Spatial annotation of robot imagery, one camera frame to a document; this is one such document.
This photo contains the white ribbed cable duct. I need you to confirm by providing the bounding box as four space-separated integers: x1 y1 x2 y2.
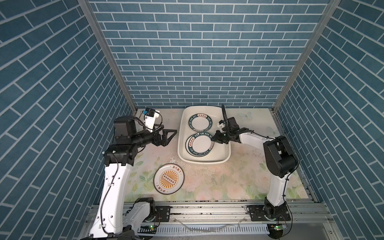
138 224 270 237

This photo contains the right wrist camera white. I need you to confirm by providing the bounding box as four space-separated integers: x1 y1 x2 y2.
217 120 226 133

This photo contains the white plastic bin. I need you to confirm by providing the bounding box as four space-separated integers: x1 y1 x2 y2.
178 106 231 164

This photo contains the green rimmed plate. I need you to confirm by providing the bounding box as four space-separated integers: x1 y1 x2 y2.
185 132 215 157
188 113 213 132

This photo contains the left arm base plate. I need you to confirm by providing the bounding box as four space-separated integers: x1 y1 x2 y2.
144 206 171 223

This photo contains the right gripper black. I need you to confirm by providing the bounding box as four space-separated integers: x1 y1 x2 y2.
209 130 232 145

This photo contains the orange sunburst plate front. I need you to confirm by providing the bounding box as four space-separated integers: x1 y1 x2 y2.
153 164 185 195

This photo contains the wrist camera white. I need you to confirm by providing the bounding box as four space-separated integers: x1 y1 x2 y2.
143 108 160 133
217 120 226 133

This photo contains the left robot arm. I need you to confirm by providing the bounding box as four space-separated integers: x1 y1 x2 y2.
87 108 177 240

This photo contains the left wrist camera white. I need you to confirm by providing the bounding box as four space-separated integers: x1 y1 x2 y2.
143 108 160 133

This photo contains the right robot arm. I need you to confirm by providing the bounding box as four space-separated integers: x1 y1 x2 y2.
211 113 299 220

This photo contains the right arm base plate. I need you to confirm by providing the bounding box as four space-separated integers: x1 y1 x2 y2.
245 204 292 222

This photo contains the aluminium mounting rail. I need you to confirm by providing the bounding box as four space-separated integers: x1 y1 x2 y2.
85 202 335 226

